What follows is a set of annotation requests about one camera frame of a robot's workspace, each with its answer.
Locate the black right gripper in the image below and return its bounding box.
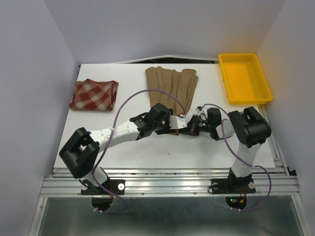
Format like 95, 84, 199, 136
178, 114, 212, 135

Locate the tan skirt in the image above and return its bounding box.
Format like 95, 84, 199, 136
144, 66, 199, 136

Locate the red plaid skirt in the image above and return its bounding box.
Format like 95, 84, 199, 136
69, 79, 119, 112

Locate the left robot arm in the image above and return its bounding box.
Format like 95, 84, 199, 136
59, 103, 173, 194

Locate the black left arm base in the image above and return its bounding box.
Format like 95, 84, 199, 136
79, 179, 126, 196

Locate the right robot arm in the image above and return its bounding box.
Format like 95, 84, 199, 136
179, 106, 272, 194

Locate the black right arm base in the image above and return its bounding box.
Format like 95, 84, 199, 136
208, 178, 256, 195

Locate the yellow plastic bin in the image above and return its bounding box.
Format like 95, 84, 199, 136
219, 53, 273, 105

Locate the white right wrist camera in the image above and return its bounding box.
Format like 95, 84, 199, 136
195, 106, 207, 117

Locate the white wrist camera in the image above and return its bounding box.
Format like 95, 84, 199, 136
169, 114, 188, 130
195, 106, 207, 117

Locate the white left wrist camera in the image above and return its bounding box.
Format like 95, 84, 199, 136
169, 114, 188, 130

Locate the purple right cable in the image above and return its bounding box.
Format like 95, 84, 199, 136
201, 103, 272, 212

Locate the aluminium rail frame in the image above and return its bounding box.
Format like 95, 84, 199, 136
29, 103, 308, 236

